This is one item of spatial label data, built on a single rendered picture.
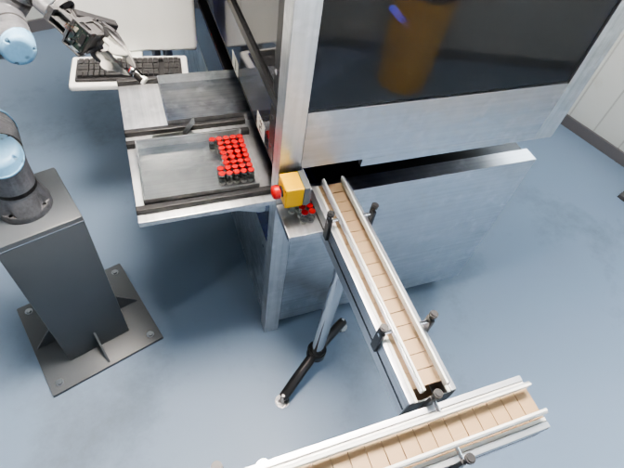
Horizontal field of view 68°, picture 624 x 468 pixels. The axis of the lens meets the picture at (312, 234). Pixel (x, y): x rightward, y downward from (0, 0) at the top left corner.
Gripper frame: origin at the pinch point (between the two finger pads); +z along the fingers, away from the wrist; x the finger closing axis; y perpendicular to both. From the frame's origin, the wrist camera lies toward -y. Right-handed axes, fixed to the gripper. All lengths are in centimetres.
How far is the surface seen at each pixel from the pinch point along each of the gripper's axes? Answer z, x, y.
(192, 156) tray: 22.9, -20.5, -20.7
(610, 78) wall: 171, 103, -238
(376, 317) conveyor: 87, 4, 18
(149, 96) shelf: -5, -27, -42
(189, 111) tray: 10.3, -19.3, -39.7
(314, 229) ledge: 65, -3, -7
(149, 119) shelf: 2.6, -27.6, -31.3
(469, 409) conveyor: 111, 11, 33
